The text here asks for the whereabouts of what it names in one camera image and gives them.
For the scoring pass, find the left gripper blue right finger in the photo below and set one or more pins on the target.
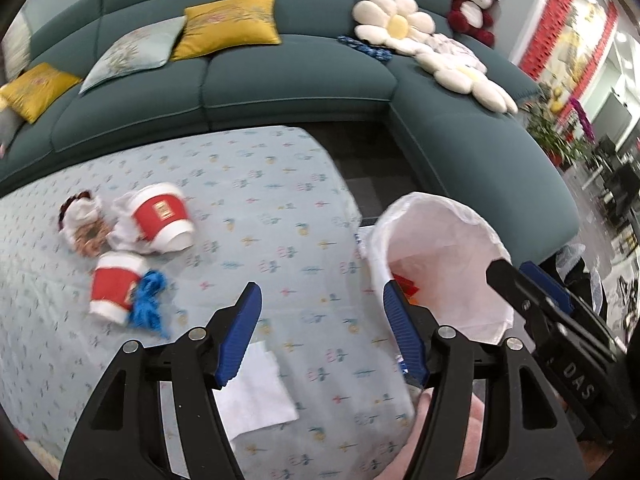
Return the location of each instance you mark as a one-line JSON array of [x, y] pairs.
[[408, 339]]

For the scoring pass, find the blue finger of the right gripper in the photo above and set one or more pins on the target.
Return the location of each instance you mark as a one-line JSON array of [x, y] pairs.
[[547, 284], [518, 291]]

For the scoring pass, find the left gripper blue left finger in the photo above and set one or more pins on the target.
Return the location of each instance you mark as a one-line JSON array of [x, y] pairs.
[[244, 316]]

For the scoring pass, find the white napkin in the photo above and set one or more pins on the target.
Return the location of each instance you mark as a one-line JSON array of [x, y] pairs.
[[256, 398]]

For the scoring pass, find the red wrapper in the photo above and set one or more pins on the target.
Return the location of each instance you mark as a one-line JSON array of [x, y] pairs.
[[407, 286]]

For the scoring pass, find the blue wrapper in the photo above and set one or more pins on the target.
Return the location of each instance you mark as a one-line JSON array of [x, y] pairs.
[[145, 311]]

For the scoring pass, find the red white paper cup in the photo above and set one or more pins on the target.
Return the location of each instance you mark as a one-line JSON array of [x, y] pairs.
[[160, 213], [115, 278]]

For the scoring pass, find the brown floral scrunchie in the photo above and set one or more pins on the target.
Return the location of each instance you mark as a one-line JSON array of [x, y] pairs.
[[90, 238]]

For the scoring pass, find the white sock with red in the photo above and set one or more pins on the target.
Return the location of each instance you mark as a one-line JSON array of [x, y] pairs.
[[79, 210]]

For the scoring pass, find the white tissue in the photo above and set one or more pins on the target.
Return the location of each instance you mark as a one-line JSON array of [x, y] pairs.
[[126, 235]]

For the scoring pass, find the white lined trash bin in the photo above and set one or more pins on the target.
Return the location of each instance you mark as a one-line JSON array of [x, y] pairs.
[[444, 248]]

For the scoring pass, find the left hand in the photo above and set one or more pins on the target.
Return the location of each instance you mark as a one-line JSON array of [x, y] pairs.
[[444, 442]]

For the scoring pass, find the dining chairs and table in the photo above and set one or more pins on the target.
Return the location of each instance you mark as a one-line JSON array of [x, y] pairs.
[[619, 197]]

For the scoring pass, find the floral light blue tablecloth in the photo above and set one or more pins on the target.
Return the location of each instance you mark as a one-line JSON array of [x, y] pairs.
[[269, 207]]

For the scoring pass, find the potted plant with orchids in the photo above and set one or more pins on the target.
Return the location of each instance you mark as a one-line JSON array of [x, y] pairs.
[[562, 130]]

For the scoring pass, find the white daisy pillow lower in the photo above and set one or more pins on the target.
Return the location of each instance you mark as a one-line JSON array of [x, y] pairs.
[[468, 81]]

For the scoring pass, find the white daisy pillow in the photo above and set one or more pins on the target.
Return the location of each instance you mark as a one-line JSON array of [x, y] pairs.
[[468, 81], [396, 25]]

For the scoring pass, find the pink white folded cloth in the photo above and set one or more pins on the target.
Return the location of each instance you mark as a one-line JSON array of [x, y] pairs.
[[455, 52]]

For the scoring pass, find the blue scrunchie on sofa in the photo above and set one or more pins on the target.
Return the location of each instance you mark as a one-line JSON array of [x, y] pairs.
[[380, 54]]

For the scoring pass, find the teal sectional sofa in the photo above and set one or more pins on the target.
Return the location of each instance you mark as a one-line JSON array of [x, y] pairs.
[[455, 146]]

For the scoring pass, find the red white teddy bear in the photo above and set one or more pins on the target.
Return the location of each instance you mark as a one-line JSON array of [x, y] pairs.
[[473, 18]]

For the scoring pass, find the light blue embroidered cushion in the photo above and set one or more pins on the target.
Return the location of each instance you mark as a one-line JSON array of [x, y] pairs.
[[146, 48]]

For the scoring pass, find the grey plush toy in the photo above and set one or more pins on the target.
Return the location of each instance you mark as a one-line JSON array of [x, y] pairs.
[[10, 123]]

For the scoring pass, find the yellow cushion centre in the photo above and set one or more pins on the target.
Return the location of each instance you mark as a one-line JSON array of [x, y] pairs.
[[224, 24]]

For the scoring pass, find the yellow cushion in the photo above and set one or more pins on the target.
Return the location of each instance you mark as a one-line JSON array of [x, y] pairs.
[[224, 24], [32, 93]]

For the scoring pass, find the white daisy pillow upper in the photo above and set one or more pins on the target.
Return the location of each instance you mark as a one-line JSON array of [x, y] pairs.
[[396, 25]]

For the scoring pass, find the yellow cushion left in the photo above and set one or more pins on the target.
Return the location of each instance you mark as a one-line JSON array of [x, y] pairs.
[[32, 93]]

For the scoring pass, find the white long plush toy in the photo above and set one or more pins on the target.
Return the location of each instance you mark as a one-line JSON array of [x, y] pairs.
[[15, 47]]

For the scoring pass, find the red wall decoration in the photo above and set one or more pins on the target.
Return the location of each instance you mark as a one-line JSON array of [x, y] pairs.
[[568, 47]]

